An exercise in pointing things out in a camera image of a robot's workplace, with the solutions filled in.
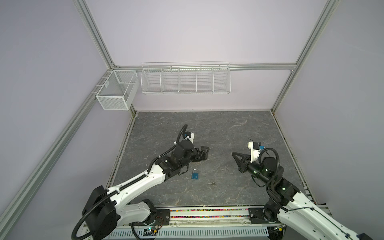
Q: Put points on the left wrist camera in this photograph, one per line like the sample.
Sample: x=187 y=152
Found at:
x=189 y=136

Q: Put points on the aluminium frame profiles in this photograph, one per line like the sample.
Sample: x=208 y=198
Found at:
x=24 y=196

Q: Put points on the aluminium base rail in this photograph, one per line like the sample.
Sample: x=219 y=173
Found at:
x=186 y=216

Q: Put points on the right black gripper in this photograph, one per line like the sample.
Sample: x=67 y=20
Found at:
x=243 y=165

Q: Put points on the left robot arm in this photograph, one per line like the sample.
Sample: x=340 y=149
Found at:
x=109 y=208

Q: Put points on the white mesh box basket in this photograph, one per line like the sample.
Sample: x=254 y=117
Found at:
x=118 y=91

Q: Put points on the white vented cable duct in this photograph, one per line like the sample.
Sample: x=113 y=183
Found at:
x=206 y=233

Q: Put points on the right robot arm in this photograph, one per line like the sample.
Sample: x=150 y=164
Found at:
x=287 y=204

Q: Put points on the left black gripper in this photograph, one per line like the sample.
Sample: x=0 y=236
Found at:
x=198 y=157

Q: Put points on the white wire shelf basket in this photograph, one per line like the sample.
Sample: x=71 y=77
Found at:
x=186 y=78

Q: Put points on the blue padlock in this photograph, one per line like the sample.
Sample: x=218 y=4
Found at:
x=195 y=175

